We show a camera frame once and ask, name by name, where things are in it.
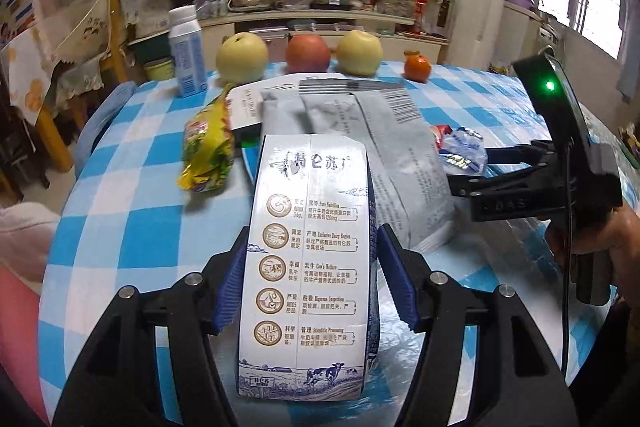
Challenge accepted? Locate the blue chair back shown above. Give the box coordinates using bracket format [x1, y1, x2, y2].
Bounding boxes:
[75, 81, 138, 178]

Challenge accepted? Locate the green enamel bowl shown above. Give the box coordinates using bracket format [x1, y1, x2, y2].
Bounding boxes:
[144, 57, 176, 82]

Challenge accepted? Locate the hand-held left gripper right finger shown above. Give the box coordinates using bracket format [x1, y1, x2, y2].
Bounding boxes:
[377, 223, 581, 427]

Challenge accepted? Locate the blue white checked tablecloth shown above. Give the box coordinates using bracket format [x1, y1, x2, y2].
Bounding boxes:
[37, 59, 626, 427]

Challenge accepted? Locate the orange tangerine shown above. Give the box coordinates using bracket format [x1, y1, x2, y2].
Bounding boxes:
[404, 53, 432, 82]

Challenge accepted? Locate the person's right hand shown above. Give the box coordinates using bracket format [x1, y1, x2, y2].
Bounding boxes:
[545, 202, 640, 303]

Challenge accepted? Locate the small yellow pear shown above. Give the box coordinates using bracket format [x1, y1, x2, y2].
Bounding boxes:
[336, 30, 384, 76]

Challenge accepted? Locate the small red wrapper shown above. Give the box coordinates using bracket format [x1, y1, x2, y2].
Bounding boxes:
[431, 125, 453, 152]

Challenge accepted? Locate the red apple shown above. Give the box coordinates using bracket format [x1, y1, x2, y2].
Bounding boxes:
[286, 34, 332, 74]

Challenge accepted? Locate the grey foil snack bag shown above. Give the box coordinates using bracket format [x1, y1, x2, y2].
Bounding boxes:
[260, 79, 456, 253]

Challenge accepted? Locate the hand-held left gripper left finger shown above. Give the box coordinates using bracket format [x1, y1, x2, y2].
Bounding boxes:
[52, 227, 251, 427]

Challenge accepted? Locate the yellow wooden table leg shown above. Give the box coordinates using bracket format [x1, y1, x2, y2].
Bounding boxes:
[36, 104, 76, 174]

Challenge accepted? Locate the black cable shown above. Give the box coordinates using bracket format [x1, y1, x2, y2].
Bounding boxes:
[559, 252, 574, 383]

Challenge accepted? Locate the blue cartoon snack packet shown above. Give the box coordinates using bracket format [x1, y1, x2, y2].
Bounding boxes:
[439, 128, 488, 172]

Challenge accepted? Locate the lace cloth with orange prints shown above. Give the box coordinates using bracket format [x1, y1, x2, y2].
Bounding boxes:
[0, 27, 106, 124]

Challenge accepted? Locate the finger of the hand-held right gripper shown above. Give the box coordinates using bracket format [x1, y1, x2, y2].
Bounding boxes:
[485, 140, 557, 168]
[446, 164, 548, 198]

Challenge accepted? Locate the pale pink cushion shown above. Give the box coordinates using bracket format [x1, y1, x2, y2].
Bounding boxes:
[0, 202, 61, 298]

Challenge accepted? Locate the white bottle with blue label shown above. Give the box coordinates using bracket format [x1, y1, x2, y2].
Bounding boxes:
[167, 5, 209, 98]

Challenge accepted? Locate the yellow snack packet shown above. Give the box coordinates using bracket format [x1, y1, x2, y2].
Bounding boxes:
[177, 83, 236, 194]

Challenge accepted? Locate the large yellow pear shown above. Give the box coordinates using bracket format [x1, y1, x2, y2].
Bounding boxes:
[216, 33, 270, 84]

